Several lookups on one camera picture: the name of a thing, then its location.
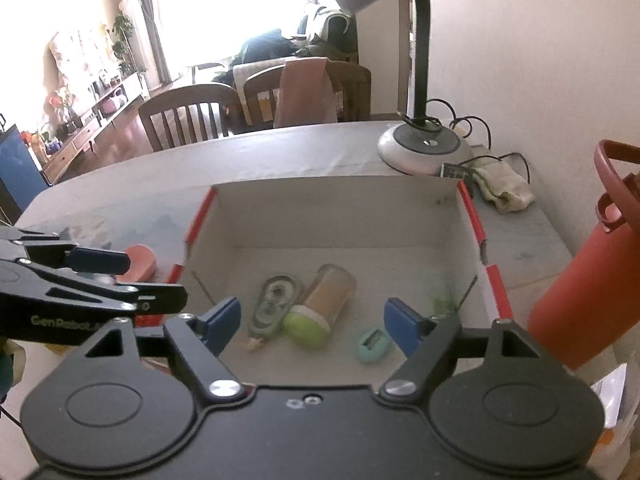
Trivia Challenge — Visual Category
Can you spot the teal pencil sharpener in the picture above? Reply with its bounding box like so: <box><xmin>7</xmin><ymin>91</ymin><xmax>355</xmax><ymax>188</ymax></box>
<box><xmin>356</xmin><ymin>327</ymin><xmax>392</xmax><ymax>364</ymax></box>

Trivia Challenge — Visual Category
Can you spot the clear correction tape dispenser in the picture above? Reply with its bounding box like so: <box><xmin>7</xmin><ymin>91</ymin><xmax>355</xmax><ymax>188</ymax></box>
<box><xmin>246</xmin><ymin>274</ymin><xmax>304</xmax><ymax>352</ymax></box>

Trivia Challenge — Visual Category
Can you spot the pink heart-shaped dish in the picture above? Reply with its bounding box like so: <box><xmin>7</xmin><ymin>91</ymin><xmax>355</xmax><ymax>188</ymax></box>
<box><xmin>115</xmin><ymin>244</ymin><xmax>157</xmax><ymax>283</ymax></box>

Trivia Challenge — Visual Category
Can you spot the green cap glue bottle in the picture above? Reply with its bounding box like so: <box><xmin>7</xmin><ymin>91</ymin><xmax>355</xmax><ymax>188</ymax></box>
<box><xmin>283</xmin><ymin>263</ymin><xmax>357</xmax><ymax>349</ymax></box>

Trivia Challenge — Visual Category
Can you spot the green cylindrical toy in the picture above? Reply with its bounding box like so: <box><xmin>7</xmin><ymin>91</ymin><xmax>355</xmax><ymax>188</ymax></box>
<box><xmin>432</xmin><ymin>294</ymin><xmax>458</xmax><ymax>316</ymax></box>

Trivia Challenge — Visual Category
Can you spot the blue cabinet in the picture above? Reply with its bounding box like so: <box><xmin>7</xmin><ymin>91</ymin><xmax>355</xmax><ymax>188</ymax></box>
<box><xmin>0</xmin><ymin>125</ymin><xmax>50</xmax><ymax>223</ymax></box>

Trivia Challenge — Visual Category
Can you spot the red cardboard box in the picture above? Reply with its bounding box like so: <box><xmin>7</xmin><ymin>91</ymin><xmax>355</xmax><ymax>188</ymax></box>
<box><xmin>170</xmin><ymin>176</ymin><xmax>511</xmax><ymax>386</ymax></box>

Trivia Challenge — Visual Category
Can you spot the red water bottle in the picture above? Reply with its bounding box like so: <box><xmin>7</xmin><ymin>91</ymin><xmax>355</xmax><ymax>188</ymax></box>
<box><xmin>527</xmin><ymin>140</ymin><xmax>639</xmax><ymax>370</ymax></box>

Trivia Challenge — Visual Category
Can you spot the white folded cloth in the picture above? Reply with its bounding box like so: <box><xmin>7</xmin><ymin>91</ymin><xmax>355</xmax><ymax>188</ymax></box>
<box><xmin>472</xmin><ymin>158</ymin><xmax>535</xmax><ymax>214</ymax></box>

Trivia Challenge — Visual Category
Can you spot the low tv console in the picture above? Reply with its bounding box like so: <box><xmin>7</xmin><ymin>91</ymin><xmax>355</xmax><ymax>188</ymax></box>
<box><xmin>42</xmin><ymin>72</ymin><xmax>149</xmax><ymax>184</ymax></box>

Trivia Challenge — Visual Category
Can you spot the grey desk lamp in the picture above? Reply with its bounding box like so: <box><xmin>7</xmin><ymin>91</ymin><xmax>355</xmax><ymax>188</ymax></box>
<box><xmin>336</xmin><ymin>0</ymin><xmax>472</xmax><ymax>177</ymax></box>

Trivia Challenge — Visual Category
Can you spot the dark wooden chair left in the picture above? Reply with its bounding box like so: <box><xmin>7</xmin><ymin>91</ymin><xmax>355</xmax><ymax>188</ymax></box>
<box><xmin>138</xmin><ymin>82</ymin><xmax>247</xmax><ymax>152</ymax></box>

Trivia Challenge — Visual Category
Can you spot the pink cloth on chair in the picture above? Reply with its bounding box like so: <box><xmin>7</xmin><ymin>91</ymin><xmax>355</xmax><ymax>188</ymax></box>
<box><xmin>273</xmin><ymin>56</ymin><xmax>337</xmax><ymax>128</ymax></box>

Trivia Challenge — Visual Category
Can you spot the wooden chair right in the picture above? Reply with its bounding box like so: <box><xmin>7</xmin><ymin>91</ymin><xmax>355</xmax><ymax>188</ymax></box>
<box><xmin>243</xmin><ymin>56</ymin><xmax>372</xmax><ymax>129</ymax></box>

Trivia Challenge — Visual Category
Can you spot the sofa with clothes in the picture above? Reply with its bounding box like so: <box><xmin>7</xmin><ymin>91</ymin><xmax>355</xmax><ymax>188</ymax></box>
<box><xmin>213</xmin><ymin>4</ymin><xmax>358</xmax><ymax>86</ymax></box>

